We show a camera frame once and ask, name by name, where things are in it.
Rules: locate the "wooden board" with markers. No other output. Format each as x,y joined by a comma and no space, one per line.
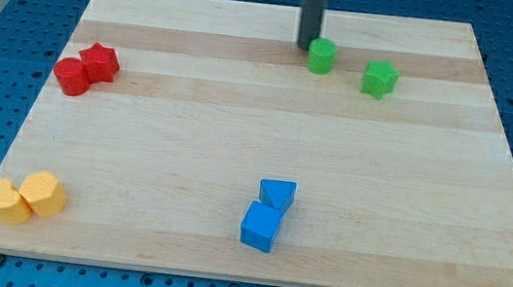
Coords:
160,166

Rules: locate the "blue cube block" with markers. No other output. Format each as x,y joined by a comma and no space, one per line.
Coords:
259,226

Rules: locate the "red cylinder block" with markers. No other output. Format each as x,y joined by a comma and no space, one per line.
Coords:
72,76

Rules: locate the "green star block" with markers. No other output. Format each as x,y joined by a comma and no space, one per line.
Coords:
379,78

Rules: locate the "yellow heart block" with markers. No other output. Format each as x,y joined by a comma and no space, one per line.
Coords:
13,207

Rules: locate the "blue triangle block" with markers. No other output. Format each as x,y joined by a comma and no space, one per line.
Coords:
278,194

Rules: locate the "green cylinder block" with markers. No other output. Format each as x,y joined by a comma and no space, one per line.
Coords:
321,55

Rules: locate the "yellow hexagon block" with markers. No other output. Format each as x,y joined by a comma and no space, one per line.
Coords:
43,193

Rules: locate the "red star block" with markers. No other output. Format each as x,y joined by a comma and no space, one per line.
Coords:
101,63

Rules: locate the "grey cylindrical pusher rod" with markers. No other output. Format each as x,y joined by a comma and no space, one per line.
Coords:
310,22

